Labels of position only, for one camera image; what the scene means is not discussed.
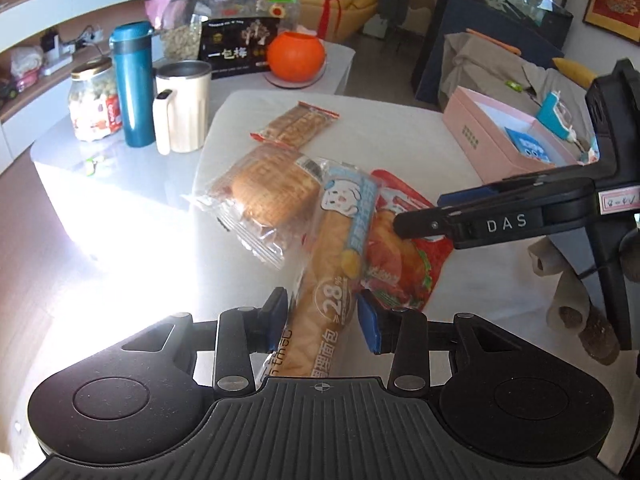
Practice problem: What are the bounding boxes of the red chicken leg packet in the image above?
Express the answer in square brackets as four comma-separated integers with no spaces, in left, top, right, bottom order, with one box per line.
[361,169,454,311]

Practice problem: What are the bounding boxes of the teal thermos bottle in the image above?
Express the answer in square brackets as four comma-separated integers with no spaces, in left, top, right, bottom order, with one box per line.
[108,21,155,148]

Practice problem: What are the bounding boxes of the black plum snack box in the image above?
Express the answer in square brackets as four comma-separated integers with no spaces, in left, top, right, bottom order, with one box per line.
[198,16,280,79]

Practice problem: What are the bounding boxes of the red-ended cracker packet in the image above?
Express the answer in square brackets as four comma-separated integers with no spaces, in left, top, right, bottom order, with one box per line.
[250,101,340,148]

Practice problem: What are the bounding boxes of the beige gloved hand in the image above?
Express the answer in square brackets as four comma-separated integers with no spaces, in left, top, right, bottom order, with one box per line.
[527,237,620,366]

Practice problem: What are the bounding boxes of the cream mug with lid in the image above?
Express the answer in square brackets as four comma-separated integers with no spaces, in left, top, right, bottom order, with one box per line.
[152,60,212,155]

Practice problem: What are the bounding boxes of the small snack jar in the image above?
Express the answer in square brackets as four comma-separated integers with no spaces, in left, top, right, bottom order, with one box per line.
[68,56,122,142]

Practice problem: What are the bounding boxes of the yellow cushion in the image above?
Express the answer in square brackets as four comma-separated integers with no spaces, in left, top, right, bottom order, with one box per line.
[552,58,597,90]

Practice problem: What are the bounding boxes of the yellow sofa with ribbon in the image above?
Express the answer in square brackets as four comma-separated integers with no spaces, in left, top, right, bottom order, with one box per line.
[298,0,378,44]

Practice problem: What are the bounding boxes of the round toast bread packet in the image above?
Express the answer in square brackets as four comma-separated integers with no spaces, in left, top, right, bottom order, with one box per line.
[191,143,329,270]

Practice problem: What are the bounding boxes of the orange pumpkin bucket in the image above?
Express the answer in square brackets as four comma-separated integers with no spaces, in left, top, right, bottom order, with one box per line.
[267,32,326,82]

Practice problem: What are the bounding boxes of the grey covered sofa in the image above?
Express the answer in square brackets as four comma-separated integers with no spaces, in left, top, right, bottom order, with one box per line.
[437,32,588,117]

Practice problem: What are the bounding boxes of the glass jar with nuts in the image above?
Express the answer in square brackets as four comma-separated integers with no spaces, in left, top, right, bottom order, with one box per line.
[160,0,252,61]

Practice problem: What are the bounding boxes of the blue seaweed biscuit bag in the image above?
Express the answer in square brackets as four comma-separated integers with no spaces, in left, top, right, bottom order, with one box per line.
[504,128,552,164]

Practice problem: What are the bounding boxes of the long cheese bread packet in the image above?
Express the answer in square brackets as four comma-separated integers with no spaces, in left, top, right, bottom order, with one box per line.
[256,162,380,386]

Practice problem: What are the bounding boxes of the blue toy device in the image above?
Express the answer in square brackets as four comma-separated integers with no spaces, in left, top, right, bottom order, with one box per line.
[536,91,577,144]

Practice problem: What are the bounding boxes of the pink gift box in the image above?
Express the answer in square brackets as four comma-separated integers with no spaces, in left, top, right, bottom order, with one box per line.
[442,87,600,183]

